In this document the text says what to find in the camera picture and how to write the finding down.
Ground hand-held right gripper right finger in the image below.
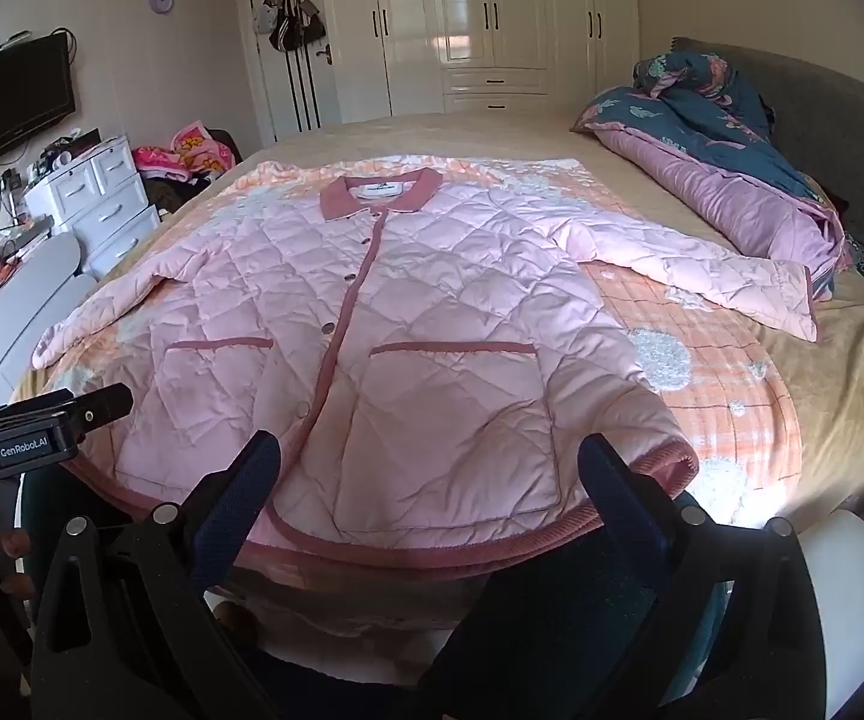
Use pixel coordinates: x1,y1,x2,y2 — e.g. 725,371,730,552
417,433,829,720

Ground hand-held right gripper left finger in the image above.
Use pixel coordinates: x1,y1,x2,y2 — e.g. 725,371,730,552
31,431,284,720

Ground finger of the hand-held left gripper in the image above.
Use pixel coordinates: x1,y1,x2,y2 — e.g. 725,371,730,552
64,382,134,432

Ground pink quilted jacket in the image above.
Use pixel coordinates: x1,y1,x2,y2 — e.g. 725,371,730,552
31,169,820,571

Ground grey oval board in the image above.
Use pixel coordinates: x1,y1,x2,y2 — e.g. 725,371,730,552
0,231,100,421

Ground orange cloud-pattern blanket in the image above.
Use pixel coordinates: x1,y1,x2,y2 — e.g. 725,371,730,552
42,156,805,541

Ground grey set-top box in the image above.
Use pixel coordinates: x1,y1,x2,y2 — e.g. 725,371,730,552
0,217,53,260

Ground white drawer unit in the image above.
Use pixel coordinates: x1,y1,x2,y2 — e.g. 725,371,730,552
23,136,163,280

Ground bed with beige sheet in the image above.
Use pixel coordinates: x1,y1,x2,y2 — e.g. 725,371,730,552
8,112,864,533

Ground white bed footboard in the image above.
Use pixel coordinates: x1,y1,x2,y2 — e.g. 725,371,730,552
790,508,864,720

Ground pink cartoon print cloth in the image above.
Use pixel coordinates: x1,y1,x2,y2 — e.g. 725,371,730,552
132,120,242,182

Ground teal and pink floral quilt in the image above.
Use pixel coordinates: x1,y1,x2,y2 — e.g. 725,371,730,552
571,52,854,302

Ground white door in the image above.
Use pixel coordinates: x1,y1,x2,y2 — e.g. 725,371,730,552
235,0,344,148

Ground black striped hanging bag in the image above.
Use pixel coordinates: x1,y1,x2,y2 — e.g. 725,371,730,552
268,0,307,55

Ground grey upholstered headboard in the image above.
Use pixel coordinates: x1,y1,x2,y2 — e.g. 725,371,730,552
668,36,864,275

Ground dark hanging bag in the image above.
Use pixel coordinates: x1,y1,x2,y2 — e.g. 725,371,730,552
297,0,328,44

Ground white glossy wardrobe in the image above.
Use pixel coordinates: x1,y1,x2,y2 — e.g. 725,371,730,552
316,0,643,128

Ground black wall television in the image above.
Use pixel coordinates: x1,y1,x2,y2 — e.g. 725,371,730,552
0,31,77,181

